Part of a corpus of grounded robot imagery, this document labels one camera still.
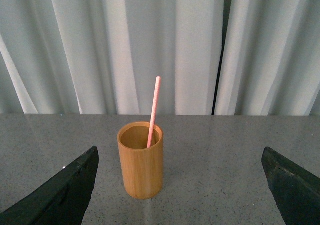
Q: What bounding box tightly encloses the pink chopstick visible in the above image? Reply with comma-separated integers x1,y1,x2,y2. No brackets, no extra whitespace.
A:
147,76,161,149

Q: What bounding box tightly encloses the white curtain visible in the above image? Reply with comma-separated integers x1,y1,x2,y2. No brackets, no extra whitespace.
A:
0,0,320,116

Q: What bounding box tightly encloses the bamboo chopstick holder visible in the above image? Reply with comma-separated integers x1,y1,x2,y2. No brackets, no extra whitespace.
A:
117,121,164,200

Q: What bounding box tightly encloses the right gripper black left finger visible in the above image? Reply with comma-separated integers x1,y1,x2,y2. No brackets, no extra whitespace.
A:
0,146,99,225

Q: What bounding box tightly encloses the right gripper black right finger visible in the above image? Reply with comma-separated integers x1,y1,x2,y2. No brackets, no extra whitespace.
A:
261,147,320,225

